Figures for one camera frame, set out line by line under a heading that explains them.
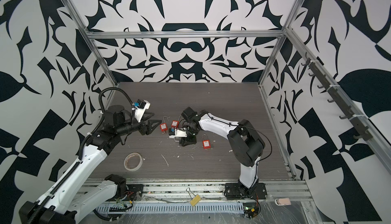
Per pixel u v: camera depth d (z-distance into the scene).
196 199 0.72
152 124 0.65
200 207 0.71
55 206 0.38
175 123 0.96
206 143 0.89
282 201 0.70
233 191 0.74
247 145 0.48
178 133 0.76
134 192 0.74
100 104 0.53
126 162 0.83
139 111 0.63
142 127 0.63
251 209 0.71
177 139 0.87
